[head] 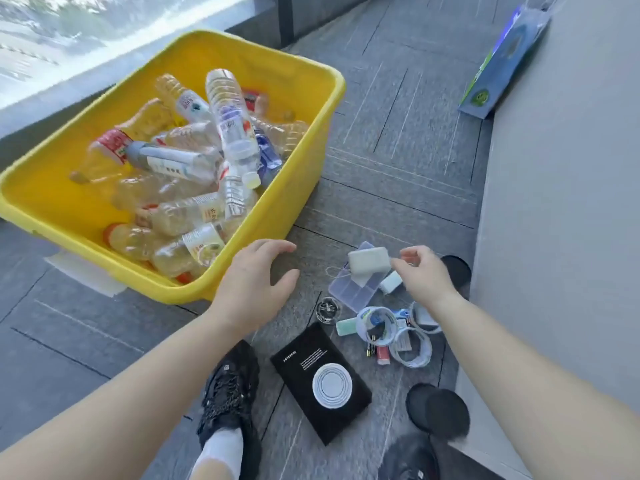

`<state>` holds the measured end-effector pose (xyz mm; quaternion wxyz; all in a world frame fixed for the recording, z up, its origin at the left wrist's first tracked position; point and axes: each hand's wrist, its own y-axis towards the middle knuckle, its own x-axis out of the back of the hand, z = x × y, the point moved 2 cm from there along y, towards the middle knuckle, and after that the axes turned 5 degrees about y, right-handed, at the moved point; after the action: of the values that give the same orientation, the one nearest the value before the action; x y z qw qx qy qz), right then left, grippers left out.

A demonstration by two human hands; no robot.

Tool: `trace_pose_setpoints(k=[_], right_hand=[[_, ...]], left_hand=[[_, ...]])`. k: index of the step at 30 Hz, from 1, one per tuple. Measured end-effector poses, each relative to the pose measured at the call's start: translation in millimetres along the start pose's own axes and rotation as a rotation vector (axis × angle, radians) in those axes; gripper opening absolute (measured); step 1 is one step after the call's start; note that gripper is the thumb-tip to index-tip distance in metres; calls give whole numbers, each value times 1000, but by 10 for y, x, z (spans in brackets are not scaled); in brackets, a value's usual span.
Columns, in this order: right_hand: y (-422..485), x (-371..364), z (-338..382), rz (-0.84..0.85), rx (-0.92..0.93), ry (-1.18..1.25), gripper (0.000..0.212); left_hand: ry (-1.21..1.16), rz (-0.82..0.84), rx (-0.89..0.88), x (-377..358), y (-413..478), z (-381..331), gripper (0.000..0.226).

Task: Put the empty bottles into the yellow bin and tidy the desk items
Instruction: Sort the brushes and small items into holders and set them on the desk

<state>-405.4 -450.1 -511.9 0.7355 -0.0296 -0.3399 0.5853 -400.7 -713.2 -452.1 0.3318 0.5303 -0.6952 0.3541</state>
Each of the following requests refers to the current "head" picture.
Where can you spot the person's right hand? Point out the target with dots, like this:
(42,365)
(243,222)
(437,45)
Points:
(430,284)

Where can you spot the person's left hand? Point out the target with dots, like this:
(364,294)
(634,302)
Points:
(245,294)

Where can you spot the white charger cube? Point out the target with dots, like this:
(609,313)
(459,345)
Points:
(427,318)

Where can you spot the white paper tape roll cup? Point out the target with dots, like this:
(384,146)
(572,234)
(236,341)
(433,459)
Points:
(413,314)

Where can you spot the white power bank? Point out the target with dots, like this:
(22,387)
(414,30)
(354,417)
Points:
(369,259)

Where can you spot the clear compartment box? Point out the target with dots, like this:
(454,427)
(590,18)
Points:
(357,292)

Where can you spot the small clear round jar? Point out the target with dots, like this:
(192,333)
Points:
(327,310)

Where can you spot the red white eraser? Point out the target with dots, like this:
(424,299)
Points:
(383,355)

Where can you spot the black notebook white circle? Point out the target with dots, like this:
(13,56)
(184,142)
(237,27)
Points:
(300,364)

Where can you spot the yellow plastic bin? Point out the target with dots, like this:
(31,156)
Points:
(290,194)

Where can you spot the cluster of discarded bottles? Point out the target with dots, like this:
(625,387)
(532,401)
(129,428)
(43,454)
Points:
(190,169)

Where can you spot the person's right forearm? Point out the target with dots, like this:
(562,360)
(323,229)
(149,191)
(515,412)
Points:
(540,394)

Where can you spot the person's left forearm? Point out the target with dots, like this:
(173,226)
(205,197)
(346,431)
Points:
(110,409)

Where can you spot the person's left black shoe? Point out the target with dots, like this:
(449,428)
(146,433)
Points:
(230,394)

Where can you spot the person's black shoe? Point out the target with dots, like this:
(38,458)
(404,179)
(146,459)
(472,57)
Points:
(407,459)
(230,394)

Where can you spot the person's right black shoe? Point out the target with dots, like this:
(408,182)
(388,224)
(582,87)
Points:
(407,459)

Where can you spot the white sock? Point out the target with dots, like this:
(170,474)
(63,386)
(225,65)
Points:
(220,449)

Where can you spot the blue green flat box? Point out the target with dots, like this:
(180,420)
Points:
(505,69)

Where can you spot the dark metal window frame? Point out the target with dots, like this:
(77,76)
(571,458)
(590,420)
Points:
(285,19)

